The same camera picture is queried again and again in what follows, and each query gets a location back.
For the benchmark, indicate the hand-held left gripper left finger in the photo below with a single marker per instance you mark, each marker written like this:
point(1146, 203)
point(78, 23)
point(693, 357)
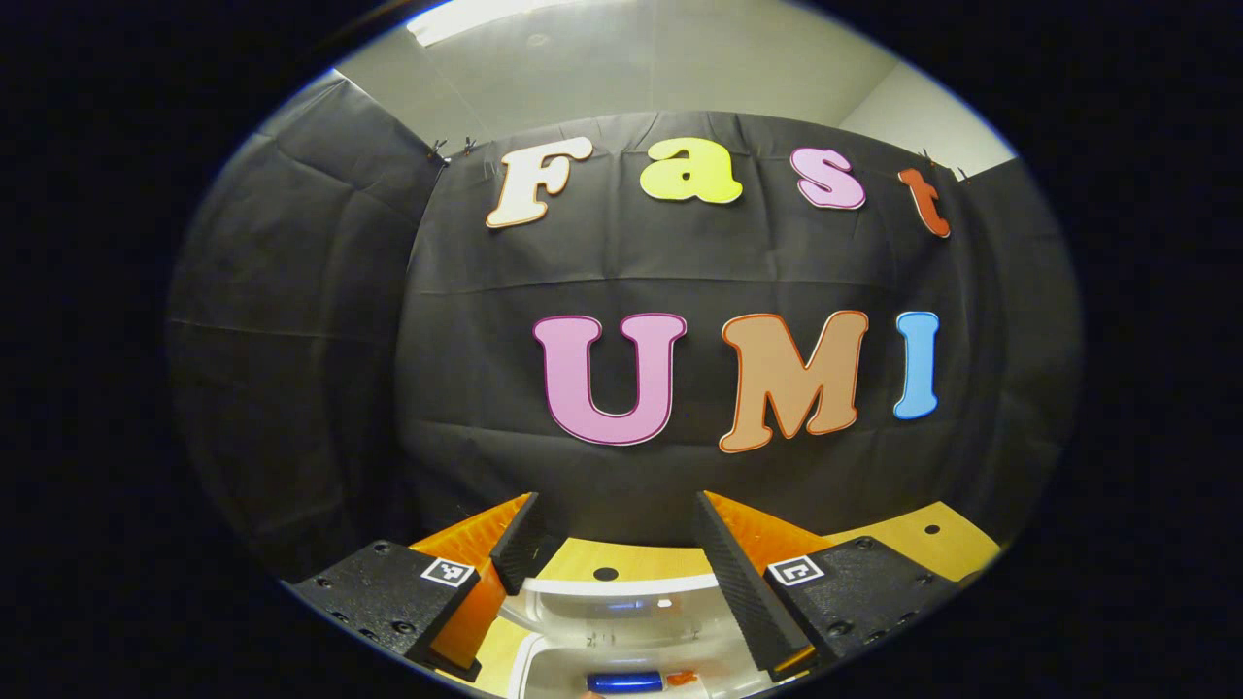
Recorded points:
point(524, 549)

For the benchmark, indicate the blue pop can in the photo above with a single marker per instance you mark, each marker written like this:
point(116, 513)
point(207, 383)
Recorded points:
point(624, 682)

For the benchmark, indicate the black backdrop cloth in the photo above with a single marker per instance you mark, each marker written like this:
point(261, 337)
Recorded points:
point(291, 340)

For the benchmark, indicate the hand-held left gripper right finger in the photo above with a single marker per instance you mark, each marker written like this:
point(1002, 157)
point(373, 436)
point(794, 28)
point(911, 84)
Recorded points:
point(738, 592)

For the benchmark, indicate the orange paper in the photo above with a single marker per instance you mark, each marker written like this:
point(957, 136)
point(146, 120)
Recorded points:
point(682, 678)

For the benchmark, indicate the ceiling light panel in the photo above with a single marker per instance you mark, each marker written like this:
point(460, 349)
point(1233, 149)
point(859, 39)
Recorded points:
point(476, 17)

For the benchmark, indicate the white desktop garbage bin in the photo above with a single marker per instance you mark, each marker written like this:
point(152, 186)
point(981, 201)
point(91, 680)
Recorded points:
point(621, 586)

